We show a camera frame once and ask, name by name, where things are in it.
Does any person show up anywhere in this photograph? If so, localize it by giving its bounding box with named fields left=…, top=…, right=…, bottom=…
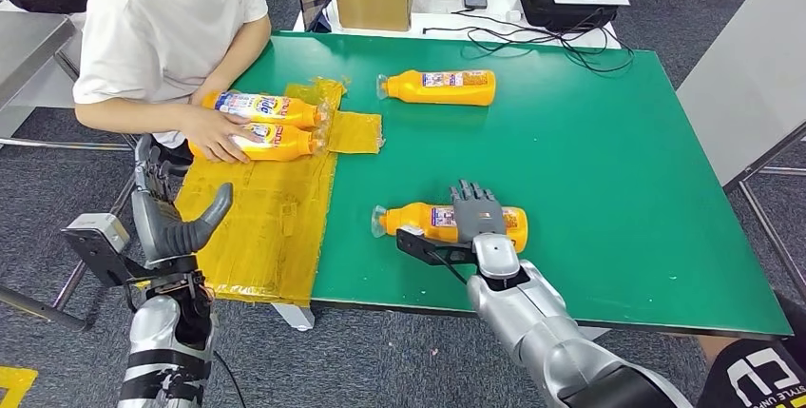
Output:
left=72, top=0, right=273, bottom=167
left=695, top=294, right=806, bottom=408

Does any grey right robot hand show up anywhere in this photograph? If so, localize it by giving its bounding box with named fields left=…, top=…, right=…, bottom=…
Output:
left=448, top=179, right=509, bottom=245

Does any orange detergent bottle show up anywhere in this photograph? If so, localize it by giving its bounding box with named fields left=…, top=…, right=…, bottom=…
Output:
left=201, top=89, right=333, bottom=130
left=370, top=201, right=528, bottom=254
left=375, top=68, right=497, bottom=107
left=187, top=123, right=329, bottom=165

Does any person's right hand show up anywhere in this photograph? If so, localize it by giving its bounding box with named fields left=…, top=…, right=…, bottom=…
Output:
left=179, top=106, right=254, bottom=165

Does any steel workbench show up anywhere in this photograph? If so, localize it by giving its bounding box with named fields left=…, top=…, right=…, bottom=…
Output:
left=0, top=12, right=156, bottom=334

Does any person's left hand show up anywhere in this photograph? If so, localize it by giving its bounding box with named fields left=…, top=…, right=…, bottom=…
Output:
left=191, top=80, right=230, bottom=107

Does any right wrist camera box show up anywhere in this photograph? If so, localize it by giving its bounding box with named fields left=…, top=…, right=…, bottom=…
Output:
left=394, top=225, right=476, bottom=268

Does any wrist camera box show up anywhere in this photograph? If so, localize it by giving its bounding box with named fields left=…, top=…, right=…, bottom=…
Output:
left=394, top=225, right=476, bottom=268
left=61, top=212, right=149, bottom=290

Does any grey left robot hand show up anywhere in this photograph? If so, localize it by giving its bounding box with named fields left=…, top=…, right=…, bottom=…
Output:
left=130, top=134, right=235, bottom=263

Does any black cable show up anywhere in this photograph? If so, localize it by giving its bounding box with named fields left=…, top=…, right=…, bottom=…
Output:
left=420, top=8, right=636, bottom=73

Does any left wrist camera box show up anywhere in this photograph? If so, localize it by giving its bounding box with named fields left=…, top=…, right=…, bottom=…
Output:
left=61, top=212, right=149, bottom=290

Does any yellow taped cardboard mat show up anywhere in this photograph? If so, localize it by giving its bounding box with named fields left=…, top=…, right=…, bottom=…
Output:
left=173, top=77, right=384, bottom=307

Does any grey side table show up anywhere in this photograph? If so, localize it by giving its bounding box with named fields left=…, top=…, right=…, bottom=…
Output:
left=675, top=0, right=806, bottom=302

